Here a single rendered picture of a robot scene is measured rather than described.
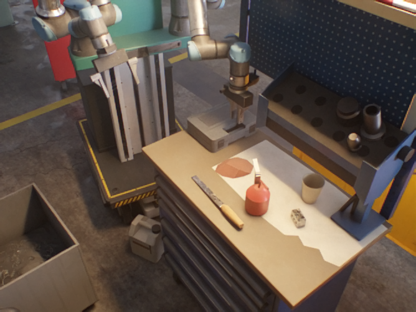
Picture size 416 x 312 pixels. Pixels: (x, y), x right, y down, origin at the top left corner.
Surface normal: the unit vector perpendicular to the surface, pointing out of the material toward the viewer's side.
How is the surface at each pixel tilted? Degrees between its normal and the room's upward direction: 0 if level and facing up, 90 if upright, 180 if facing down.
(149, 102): 90
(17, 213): 90
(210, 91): 0
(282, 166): 0
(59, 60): 90
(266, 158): 0
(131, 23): 90
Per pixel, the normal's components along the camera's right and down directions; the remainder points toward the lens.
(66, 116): 0.00, -0.75
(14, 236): 0.64, 0.50
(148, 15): 0.44, 0.59
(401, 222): -0.76, 0.43
